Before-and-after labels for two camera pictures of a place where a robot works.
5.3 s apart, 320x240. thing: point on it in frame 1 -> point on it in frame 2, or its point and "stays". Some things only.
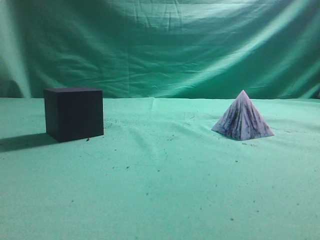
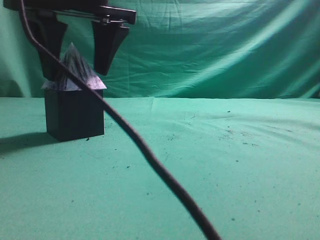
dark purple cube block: (74, 114) stays
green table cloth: (161, 172) stays
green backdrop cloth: (174, 49) stays
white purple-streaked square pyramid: (242, 120) -> (73, 60)
